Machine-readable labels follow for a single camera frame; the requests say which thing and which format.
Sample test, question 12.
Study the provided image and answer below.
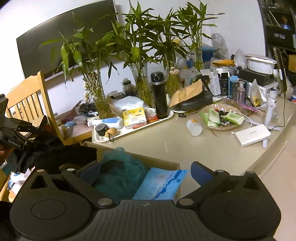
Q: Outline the white phone gimbal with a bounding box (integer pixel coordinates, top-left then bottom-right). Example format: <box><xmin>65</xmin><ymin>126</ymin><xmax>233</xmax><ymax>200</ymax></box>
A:
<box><xmin>263</xmin><ymin>47</ymin><xmax>287</xmax><ymax>131</ymax></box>

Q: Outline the clear glass plate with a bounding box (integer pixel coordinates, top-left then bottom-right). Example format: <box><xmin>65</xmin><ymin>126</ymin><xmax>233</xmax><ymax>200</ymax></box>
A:
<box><xmin>198</xmin><ymin>103</ymin><xmax>249</xmax><ymax>131</ymax></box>

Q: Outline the black zipper case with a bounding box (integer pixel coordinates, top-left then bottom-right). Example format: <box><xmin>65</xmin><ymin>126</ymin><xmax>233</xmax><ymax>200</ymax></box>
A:
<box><xmin>176</xmin><ymin>90</ymin><xmax>213</xmax><ymax>111</ymax></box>

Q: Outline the green wipes pack left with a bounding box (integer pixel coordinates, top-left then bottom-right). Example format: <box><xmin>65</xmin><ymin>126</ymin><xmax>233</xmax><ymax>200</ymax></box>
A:
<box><xmin>208</xmin><ymin>108</ymin><xmax>220</xmax><ymax>125</ymax></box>

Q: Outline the white plastic jar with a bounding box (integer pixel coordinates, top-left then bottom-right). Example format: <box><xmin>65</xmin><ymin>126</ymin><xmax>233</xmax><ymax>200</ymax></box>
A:
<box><xmin>186</xmin><ymin>119</ymin><xmax>203</xmax><ymax>137</ymax></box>

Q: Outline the left bamboo vase plant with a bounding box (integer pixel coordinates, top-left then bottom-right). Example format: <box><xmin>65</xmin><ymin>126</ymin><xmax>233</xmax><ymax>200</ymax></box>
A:
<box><xmin>40</xmin><ymin>27</ymin><xmax>117</xmax><ymax>119</ymax></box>

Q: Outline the wall mounted television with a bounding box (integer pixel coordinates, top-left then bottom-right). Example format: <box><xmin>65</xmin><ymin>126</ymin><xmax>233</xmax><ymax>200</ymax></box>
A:
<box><xmin>16</xmin><ymin>1</ymin><xmax>115</xmax><ymax>78</ymax></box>

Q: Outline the middle bamboo vase plant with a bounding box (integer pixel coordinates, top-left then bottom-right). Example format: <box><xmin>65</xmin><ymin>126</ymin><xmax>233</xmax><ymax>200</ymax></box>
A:
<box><xmin>98</xmin><ymin>1</ymin><xmax>156</xmax><ymax>107</ymax></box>

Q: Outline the brown cardboard box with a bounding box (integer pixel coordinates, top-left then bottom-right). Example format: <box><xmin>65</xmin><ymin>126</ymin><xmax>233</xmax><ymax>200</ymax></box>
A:
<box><xmin>83</xmin><ymin>142</ymin><xmax>181</xmax><ymax>198</ymax></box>

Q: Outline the wooden chair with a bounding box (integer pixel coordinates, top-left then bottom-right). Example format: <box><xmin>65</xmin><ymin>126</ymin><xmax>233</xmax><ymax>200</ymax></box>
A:
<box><xmin>4</xmin><ymin>71</ymin><xmax>65</xmax><ymax>144</ymax></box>

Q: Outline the blue tissue pack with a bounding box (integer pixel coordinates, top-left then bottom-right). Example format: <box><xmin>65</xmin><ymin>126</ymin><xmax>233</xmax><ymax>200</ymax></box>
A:
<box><xmin>132</xmin><ymin>168</ymin><xmax>188</xmax><ymax>201</ymax></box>

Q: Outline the green wet wipes pack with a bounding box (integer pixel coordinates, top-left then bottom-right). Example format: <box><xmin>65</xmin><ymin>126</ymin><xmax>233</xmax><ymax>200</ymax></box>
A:
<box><xmin>223</xmin><ymin>112</ymin><xmax>245</xmax><ymax>126</ymax></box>

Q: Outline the far bamboo vase plant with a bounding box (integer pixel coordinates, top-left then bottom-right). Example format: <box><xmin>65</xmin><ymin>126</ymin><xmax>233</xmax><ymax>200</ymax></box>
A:
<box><xmin>176</xmin><ymin>1</ymin><xmax>224</xmax><ymax>70</ymax></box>

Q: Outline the wooden keychain toy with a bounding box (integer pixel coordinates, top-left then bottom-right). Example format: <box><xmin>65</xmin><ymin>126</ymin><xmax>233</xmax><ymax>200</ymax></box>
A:
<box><xmin>105</xmin><ymin>128</ymin><xmax>118</xmax><ymax>142</ymax></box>

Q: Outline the white food container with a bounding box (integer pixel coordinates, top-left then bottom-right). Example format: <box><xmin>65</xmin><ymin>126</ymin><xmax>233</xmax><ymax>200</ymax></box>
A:
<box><xmin>245</xmin><ymin>54</ymin><xmax>277</xmax><ymax>75</ymax></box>

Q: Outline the yellow medicine box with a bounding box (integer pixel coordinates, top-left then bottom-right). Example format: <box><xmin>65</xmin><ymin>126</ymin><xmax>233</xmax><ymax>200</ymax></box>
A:
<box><xmin>123</xmin><ymin>108</ymin><xmax>147</xmax><ymax>129</ymax></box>

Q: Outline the right bamboo vase plant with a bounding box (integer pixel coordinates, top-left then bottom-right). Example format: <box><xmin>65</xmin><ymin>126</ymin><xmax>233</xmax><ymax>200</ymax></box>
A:
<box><xmin>147</xmin><ymin>9</ymin><xmax>189</xmax><ymax>97</ymax></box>

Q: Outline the white product carton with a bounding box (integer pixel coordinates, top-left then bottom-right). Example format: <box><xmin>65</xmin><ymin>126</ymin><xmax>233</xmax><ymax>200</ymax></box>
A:
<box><xmin>201</xmin><ymin>69</ymin><xmax>221</xmax><ymax>96</ymax></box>

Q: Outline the pink soap pump bottle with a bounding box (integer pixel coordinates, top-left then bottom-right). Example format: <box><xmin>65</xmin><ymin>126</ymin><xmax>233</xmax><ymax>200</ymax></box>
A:
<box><xmin>236</xmin><ymin>81</ymin><xmax>245</xmax><ymax>104</ymax></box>

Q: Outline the bamboo vase plant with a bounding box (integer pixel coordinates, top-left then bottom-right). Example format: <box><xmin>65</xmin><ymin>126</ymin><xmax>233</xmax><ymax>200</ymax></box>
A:
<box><xmin>40</xmin><ymin>27</ymin><xmax>117</xmax><ymax>119</ymax></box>
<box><xmin>176</xmin><ymin>1</ymin><xmax>224</xmax><ymax>70</ymax></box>
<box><xmin>98</xmin><ymin>1</ymin><xmax>156</xmax><ymax>107</ymax></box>
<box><xmin>147</xmin><ymin>9</ymin><xmax>189</xmax><ymax>97</ymax></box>

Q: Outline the black rectangular box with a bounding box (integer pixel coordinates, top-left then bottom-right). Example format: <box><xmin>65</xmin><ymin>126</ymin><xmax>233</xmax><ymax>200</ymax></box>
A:
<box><xmin>238</xmin><ymin>68</ymin><xmax>275</xmax><ymax>86</ymax></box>

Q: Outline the white plastic bag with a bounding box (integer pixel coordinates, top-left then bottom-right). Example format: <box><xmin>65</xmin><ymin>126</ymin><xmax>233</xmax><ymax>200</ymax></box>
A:
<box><xmin>111</xmin><ymin>96</ymin><xmax>144</xmax><ymax>113</ymax></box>

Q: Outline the white blue lotion tube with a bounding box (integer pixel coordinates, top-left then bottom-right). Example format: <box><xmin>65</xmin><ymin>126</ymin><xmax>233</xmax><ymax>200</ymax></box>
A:
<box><xmin>87</xmin><ymin>117</ymin><xmax>124</xmax><ymax>130</ymax></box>

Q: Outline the white power bank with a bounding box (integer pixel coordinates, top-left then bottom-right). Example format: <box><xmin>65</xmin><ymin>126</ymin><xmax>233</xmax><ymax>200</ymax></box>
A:
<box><xmin>234</xmin><ymin>124</ymin><xmax>271</xmax><ymax>147</ymax></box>

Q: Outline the teal mesh bath pouf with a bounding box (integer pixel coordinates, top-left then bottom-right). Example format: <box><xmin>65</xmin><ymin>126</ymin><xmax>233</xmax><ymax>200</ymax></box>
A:
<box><xmin>92</xmin><ymin>148</ymin><xmax>150</xmax><ymax>204</ymax></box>

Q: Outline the black thermos bottle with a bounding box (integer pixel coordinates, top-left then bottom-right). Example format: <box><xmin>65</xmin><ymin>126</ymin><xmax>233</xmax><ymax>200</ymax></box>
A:
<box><xmin>151</xmin><ymin>71</ymin><xmax>168</xmax><ymax>119</ymax></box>

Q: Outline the white plastic tray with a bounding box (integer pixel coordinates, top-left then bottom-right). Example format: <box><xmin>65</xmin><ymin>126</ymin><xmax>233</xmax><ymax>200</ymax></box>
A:
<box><xmin>92</xmin><ymin>109</ymin><xmax>174</xmax><ymax>144</ymax></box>

